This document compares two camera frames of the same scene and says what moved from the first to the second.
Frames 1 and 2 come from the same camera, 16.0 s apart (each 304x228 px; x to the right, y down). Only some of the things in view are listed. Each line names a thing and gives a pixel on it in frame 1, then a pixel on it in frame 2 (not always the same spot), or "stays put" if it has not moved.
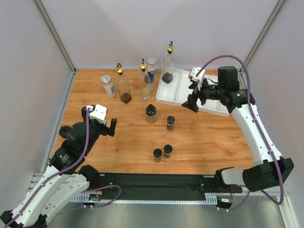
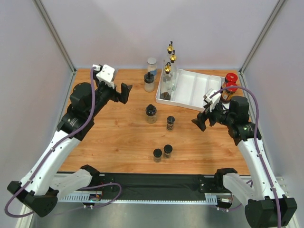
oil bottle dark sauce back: (123, 85) → (166, 83)
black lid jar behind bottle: (152, 80) stays put
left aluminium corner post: (40, 6) stays put
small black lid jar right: (167, 149) stays put
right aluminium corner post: (241, 75) stays put
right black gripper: (198, 94) → (209, 118)
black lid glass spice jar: (151, 114) stays put
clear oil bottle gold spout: (145, 82) → (173, 74)
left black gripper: (110, 130) → (122, 97)
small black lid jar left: (157, 154) stays put
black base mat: (166, 186) stays put
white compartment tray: (176, 92) stays put
